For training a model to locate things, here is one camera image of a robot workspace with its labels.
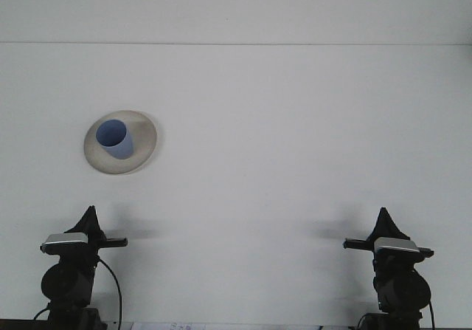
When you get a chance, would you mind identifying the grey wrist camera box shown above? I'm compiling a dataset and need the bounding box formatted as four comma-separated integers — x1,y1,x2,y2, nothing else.
372,236,420,255
39,233,89,255

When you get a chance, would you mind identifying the pale round plate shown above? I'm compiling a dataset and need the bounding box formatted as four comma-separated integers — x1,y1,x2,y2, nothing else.
83,109,162,176

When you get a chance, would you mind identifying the pale blue cup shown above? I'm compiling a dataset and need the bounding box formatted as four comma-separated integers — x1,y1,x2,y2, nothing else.
95,119,134,160

